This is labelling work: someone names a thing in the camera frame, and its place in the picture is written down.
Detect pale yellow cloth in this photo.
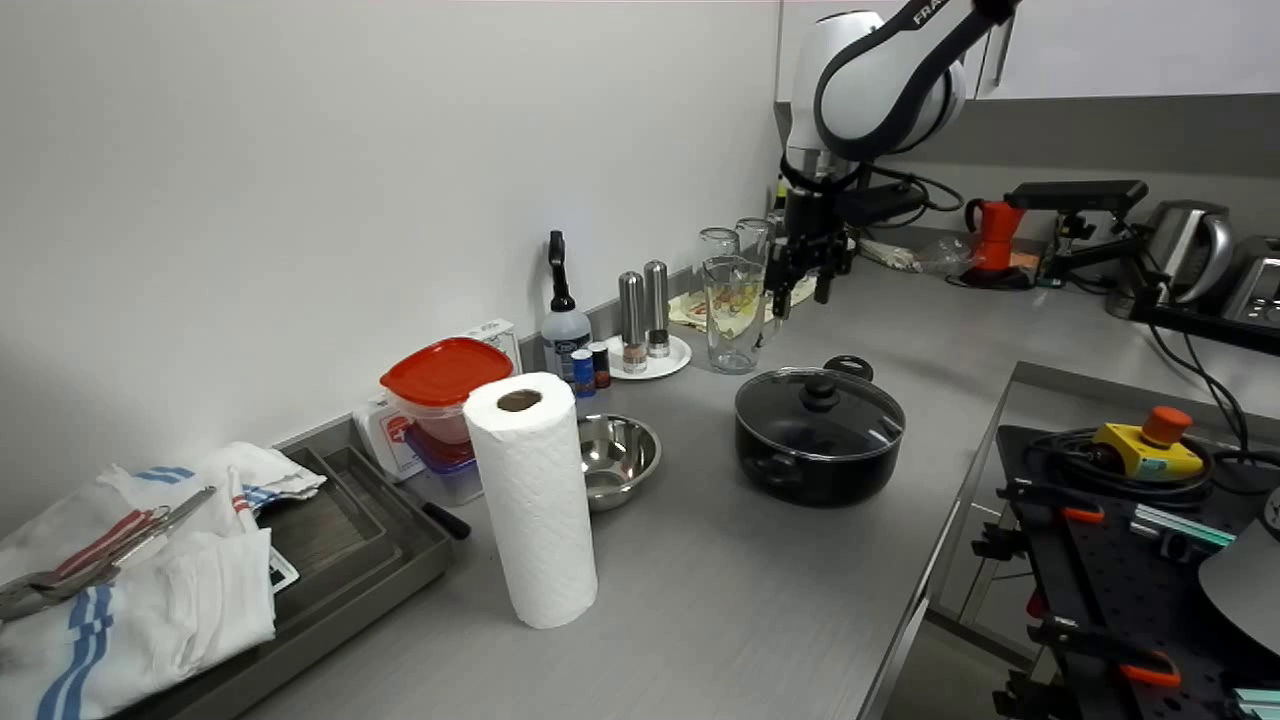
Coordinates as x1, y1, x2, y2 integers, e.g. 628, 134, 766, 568
664, 268, 821, 332

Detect soap bottle black pump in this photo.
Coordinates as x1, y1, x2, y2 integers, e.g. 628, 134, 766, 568
538, 229, 597, 383

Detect yellow emergency stop button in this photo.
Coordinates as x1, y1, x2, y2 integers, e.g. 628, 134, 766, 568
1094, 404, 1210, 487

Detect orange black clamp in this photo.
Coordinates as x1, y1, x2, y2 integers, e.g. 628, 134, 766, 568
1001, 479, 1114, 533
1033, 615, 1187, 697

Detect metal tongs red grip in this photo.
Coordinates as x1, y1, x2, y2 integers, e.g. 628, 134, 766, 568
0, 479, 221, 623

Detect white towel blue stripes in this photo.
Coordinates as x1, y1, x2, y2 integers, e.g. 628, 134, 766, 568
0, 441, 332, 720

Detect short steel grinder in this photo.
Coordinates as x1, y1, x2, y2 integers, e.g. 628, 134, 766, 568
617, 268, 652, 373

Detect white paper towel roll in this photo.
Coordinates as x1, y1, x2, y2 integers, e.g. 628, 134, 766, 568
459, 369, 606, 630

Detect black power cable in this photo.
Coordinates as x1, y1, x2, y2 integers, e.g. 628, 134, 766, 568
1144, 320, 1258, 460

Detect black coffee machine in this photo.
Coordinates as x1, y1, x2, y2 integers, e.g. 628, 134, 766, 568
1004, 174, 1154, 284

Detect black cooking pot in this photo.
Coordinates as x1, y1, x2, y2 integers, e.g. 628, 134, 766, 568
734, 350, 910, 512

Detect large clear drinking glass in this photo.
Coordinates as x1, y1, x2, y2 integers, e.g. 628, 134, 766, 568
702, 254, 782, 376

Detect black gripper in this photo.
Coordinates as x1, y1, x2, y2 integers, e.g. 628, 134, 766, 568
770, 179, 860, 320

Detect black knife handle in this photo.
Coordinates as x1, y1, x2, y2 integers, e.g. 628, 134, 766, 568
418, 493, 478, 545

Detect red mug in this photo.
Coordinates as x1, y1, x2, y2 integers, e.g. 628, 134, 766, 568
959, 194, 1030, 280

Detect grey plastic tray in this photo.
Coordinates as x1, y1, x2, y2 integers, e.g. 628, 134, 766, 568
111, 410, 463, 720

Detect steel toaster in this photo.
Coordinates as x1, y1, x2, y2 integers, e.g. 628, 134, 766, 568
1215, 250, 1280, 332

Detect water filter pitcher red lid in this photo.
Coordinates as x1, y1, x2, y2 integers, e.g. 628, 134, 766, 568
364, 317, 524, 479

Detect small steel bowl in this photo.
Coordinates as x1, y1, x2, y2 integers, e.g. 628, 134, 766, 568
573, 407, 664, 515

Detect glass pot lid black knob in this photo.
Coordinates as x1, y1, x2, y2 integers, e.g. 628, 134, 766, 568
734, 362, 910, 468

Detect black horizontal bar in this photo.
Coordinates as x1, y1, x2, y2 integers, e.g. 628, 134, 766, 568
1127, 301, 1280, 361

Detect steel electric kettle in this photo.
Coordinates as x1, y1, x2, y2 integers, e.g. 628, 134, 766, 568
1141, 194, 1239, 317

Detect teal strip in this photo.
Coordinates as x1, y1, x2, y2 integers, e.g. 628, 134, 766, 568
1131, 500, 1244, 552

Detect grey round disc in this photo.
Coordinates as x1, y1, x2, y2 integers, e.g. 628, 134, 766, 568
1196, 482, 1280, 665

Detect white round plate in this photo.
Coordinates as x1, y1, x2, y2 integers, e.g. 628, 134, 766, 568
606, 332, 696, 388

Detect black equipment cart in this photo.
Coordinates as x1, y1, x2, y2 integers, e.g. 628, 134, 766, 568
973, 420, 1280, 720

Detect tall steel grinder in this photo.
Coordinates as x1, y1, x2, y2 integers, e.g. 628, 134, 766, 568
643, 254, 677, 361

